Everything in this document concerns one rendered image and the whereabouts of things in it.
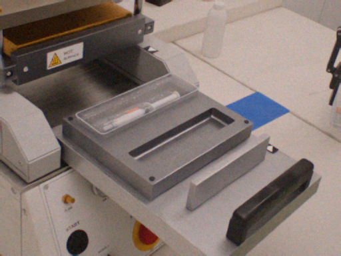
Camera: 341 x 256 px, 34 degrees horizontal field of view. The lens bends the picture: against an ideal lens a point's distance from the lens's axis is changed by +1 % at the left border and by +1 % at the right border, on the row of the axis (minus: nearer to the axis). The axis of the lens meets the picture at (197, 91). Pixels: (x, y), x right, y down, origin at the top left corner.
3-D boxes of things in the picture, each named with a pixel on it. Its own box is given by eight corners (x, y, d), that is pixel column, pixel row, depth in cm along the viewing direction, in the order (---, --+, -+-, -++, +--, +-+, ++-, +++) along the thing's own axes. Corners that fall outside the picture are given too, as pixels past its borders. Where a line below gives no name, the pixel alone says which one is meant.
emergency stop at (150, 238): (138, 247, 84) (132, 224, 83) (156, 235, 87) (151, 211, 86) (145, 250, 83) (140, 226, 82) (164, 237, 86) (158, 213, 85)
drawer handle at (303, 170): (224, 236, 61) (231, 210, 59) (296, 179, 72) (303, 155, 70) (238, 247, 60) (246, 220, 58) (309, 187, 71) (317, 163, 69)
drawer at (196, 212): (46, 152, 75) (47, 105, 71) (160, 99, 90) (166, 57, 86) (213, 289, 60) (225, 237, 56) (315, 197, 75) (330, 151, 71)
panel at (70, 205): (72, 311, 75) (38, 185, 71) (212, 207, 96) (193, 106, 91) (81, 315, 74) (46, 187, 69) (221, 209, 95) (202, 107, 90)
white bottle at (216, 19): (214, 60, 143) (224, 9, 135) (197, 54, 144) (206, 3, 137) (222, 53, 147) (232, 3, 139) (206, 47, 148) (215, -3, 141)
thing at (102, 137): (101, 149, 69) (102, 135, 68) (72, 128, 72) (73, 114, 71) (198, 101, 82) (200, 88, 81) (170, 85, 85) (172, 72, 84)
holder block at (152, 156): (61, 133, 73) (62, 117, 71) (166, 86, 86) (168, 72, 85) (150, 201, 64) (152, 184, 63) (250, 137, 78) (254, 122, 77)
